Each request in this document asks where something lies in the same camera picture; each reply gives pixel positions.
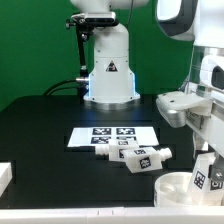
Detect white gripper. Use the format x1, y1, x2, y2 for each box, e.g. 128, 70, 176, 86
186, 93, 224, 182

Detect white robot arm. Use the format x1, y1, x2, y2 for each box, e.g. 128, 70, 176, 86
70, 0, 224, 181

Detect white front fence bar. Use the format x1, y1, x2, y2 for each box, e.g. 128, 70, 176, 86
0, 207, 224, 224

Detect white fence bar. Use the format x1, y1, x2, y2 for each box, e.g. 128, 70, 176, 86
0, 162, 12, 197
0, 207, 224, 224

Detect white marker sheet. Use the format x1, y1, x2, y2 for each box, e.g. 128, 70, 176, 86
68, 127, 159, 147

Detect white left fence bar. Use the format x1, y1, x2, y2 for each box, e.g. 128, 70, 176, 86
0, 162, 12, 197

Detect black cables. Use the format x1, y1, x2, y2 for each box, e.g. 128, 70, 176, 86
43, 79, 86, 97

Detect camera on black stand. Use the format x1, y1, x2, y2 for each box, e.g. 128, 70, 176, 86
65, 11, 120, 85

